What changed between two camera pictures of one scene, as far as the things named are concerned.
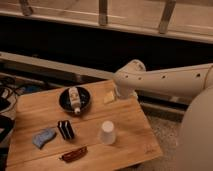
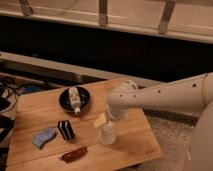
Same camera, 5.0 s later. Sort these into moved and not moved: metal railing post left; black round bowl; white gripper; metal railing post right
Moved: white gripper
Not moved: black round bowl; metal railing post right; metal railing post left
